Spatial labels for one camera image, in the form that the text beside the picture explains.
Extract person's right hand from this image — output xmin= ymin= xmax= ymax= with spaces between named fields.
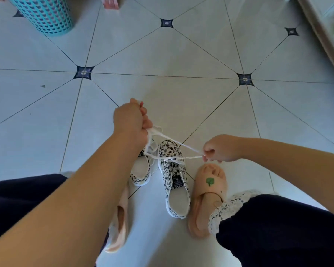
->
xmin=202 ymin=134 xmax=244 ymax=164

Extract person's left hand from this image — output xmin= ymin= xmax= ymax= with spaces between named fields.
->
xmin=112 ymin=98 xmax=154 ymax=149

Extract floral sneaker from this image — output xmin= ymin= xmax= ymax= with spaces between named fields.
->
xmin=158 ymin=139 xmax=191 ymax=220
xmin=129 ymin=140 xmax=159 ymax=187

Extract person's left forearm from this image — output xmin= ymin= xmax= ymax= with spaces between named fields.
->
xmin=0 ymin=133 xmax=145 ymax=267

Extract person's right forearm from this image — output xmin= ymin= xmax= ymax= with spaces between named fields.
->
xmin=239 ymin=137 xmax=334 ymax=223

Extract person's right leg navy trousers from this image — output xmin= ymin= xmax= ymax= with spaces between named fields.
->
xmin=208 ymin=190 xmax=334 ymax=267

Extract person's leg navy trousers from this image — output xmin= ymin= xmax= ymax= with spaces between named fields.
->
xmin=208 ymin=190 xmax=334 ymax=267
xmin=0 ymin=172 xmax=112 ymax=267

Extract person's left leg navy trousers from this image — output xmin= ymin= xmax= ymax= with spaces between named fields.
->
xmin=0 ymin=172 xmax=112 ymax=267

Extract pink slipper with green charm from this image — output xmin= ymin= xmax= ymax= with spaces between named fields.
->
xmin=187 ymin=163 xmax=229 ymax=239

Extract pink slipper with white charms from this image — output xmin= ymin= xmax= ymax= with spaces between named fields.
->
xmin=104 ymin=183 xmax=130 ymax=254

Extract red wooden coffee table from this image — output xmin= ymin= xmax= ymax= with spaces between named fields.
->
xmin=101 ymin=0 xmax=119 ymax=10

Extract teal plastic basket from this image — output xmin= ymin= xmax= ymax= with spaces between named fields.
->
xmin=6 ymin=0 xmax=73 ymax=36

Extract white drawer cabinet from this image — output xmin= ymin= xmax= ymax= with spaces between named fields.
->
xmin=295 ymin=0 xmax=334 ymax=81

